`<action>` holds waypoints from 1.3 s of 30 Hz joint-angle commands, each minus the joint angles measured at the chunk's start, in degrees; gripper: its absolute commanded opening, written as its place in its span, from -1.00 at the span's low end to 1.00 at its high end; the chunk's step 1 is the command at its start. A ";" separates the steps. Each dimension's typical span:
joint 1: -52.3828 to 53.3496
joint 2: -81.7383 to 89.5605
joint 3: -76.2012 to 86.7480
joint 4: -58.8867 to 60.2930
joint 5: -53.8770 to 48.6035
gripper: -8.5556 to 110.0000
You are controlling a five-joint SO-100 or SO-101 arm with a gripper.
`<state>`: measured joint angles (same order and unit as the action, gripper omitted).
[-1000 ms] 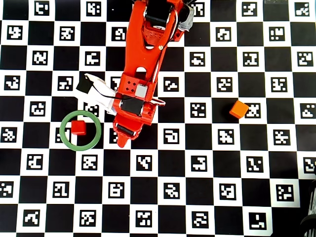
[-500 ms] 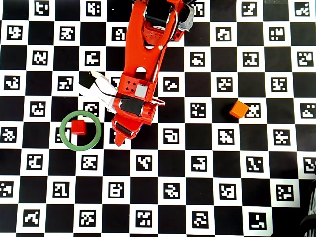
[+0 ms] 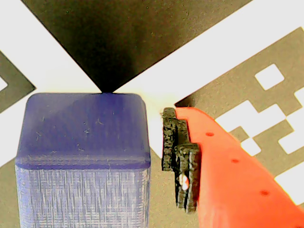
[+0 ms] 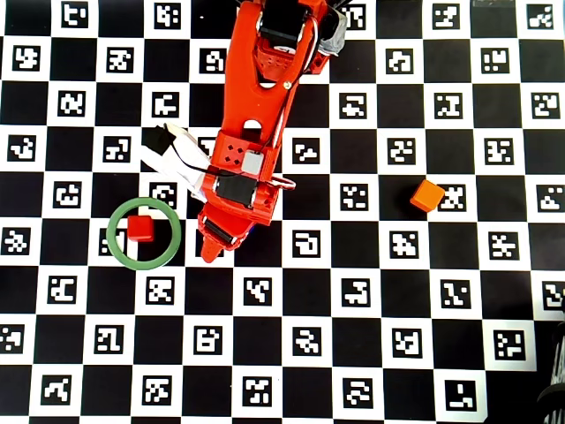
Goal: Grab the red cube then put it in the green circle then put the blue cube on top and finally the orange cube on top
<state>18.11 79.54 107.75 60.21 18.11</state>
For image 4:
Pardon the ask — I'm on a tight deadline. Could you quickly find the green flat ring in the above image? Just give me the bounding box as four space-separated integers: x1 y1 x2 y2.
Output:
106 197 183 271

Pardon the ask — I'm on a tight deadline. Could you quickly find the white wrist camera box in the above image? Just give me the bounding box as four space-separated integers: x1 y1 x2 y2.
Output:
140 123 208 202

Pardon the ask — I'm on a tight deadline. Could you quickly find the red perforated robot base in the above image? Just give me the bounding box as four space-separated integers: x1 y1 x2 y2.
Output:
304 43 331 75

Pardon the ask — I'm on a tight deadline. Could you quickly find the red printed gripper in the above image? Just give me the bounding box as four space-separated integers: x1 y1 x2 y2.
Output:
196 204 278 263

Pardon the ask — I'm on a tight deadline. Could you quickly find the black white marker checkerboard mat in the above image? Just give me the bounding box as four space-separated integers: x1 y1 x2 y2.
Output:
0 0 565 420

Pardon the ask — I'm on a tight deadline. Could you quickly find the orange cube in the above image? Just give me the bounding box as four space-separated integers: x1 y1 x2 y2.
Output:
409 178 446 214

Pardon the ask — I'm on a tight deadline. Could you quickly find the grey duct tape wad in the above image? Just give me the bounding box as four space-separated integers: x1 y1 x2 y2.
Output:
318 9 346 57

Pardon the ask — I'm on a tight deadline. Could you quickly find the red cube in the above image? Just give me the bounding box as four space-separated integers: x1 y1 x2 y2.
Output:
126 215 155 243

